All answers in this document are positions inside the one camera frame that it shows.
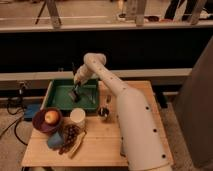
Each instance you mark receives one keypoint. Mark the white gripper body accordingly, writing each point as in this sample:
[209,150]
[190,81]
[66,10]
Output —
[82,75]

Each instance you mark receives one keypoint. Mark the dark small brush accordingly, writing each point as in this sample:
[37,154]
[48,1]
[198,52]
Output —
[74,94]

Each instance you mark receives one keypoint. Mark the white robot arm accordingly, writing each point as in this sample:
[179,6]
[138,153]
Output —
[141,141]

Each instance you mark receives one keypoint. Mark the green plastic tray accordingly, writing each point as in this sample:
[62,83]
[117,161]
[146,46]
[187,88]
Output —
[58,95]

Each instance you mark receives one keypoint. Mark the utensil in metal cup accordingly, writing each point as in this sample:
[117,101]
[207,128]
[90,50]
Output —
[108,99]

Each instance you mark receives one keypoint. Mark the white cylindrical cup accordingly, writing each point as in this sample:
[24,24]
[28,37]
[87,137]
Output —
[77,116]

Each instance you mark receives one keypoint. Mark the small metal cup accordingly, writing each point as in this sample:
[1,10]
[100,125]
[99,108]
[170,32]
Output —
[103,113]

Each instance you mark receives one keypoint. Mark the yellow red apple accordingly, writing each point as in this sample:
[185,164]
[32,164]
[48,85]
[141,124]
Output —
[51,117]

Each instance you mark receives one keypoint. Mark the purple bowl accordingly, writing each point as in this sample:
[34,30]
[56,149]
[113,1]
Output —
[39,123]

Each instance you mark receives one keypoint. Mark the bunch of dark grapes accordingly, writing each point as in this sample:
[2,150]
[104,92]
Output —
[70,135]

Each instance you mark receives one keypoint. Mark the blue box on floor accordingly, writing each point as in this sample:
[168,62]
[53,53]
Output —
[30,111]

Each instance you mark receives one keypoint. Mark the wooden handled brush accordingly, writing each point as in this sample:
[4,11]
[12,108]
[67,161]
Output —
[77,144]

